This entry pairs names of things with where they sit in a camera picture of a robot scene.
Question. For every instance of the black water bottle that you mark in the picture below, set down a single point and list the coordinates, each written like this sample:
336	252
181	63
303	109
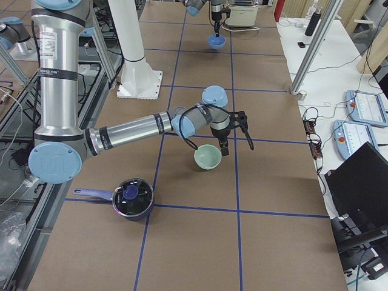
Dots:
313	22

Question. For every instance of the dark blue saucepan with lid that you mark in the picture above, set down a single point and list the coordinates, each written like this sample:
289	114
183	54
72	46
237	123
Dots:
133	198

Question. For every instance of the aluminium frame post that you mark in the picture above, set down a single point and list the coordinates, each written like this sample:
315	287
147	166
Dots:
320	33

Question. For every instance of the upper teach pendant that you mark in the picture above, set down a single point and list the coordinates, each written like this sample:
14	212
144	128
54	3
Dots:
366	107

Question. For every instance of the black laptop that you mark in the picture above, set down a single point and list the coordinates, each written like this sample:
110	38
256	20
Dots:
359	184

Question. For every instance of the lower teach pendant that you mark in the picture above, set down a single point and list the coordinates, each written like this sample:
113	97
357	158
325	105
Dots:
349	136

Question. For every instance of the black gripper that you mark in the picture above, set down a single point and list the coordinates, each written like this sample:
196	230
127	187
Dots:
220	133
216	16

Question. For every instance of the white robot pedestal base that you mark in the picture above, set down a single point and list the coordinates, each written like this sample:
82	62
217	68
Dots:
138	79

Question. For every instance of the beige toaster appliance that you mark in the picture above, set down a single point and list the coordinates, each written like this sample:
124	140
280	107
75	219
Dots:
242	15

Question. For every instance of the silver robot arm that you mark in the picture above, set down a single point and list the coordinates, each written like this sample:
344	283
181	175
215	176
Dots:
194	6
60	145

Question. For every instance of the green bowl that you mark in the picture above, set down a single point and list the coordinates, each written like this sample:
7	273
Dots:
207	156

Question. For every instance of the black power strip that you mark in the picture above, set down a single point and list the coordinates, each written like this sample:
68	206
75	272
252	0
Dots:
314	140

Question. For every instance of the teach pendant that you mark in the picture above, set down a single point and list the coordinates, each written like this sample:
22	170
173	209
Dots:
349	136
366	107

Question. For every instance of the blue bowl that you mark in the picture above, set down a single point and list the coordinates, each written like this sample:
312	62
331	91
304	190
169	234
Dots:
216	42

